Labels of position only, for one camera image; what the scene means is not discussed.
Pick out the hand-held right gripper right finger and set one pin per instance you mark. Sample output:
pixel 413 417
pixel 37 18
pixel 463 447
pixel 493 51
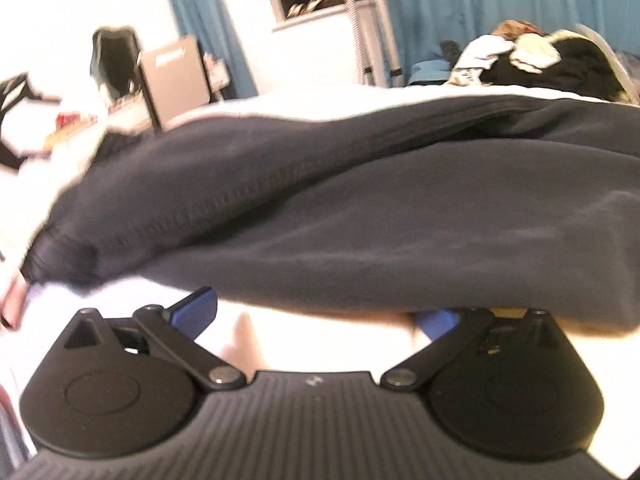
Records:
pixel 434 324

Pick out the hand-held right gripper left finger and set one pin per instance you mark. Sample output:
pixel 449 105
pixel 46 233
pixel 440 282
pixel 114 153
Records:
pixel 196 310

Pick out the dark sweatpants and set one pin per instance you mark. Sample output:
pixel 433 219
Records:
pixel 350 210

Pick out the pile of mixed clothes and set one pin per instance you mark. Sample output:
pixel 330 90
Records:
pixel 545 62

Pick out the white bed sheet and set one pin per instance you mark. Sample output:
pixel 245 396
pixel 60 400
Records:
pixel 165 110

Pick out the colourful small clutter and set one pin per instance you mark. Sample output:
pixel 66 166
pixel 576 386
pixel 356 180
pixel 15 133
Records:
pixel 75 125

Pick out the brown cardboard box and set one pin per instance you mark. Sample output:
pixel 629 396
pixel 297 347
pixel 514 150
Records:
pixel 175 80

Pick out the black chair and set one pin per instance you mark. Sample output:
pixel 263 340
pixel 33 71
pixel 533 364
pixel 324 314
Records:
pixel 114 62

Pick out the black and white garment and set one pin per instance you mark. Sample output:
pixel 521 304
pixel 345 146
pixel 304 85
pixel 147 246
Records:
pixel 15 110

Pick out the white stand pole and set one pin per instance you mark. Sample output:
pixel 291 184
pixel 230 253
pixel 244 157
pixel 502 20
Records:
pixel 382 35

